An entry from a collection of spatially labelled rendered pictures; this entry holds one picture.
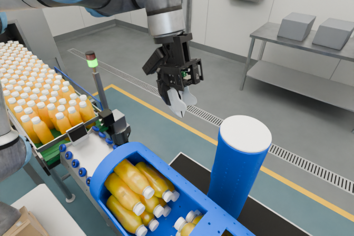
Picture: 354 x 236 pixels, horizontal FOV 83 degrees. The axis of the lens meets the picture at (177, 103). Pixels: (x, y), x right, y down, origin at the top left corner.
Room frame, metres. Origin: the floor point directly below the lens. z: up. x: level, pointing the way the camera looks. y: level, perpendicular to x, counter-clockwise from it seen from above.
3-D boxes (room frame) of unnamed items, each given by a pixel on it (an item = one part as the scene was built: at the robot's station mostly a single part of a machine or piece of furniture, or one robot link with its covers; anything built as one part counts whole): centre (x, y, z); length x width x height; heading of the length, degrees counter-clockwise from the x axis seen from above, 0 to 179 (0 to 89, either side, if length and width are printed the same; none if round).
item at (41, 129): (0.82, 0.79, 0.99); 0.07 x 0.07 x 0.18
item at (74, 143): (0.79, 0.57, 0.99); 0.10 x 0.02 x 0.12; 138
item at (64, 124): (0.86, 0.67, 0.99); 0.07 x 0.07 x 0.18
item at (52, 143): (0.85, 0.63, 0.96); 0.40 x 0.01 x 0.03; 138
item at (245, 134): (0.78, -0.38, 1.03); 0.28 x 0.28 x 0.01
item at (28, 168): (0.72, 0.92, 0.50); 0.04 x 0.04 x 1.00; 48
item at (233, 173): (0.78, -0.38, 0.59); 0.28 x 0.28 x 0.88
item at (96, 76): (1.32, 0.61, 0.55); 0.04 x 0.04 x 1.10; 48
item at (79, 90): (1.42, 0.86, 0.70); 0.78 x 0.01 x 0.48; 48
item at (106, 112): (0.97, 0.47, 0.95); 0.10 x 0.07 x 0.10; 138
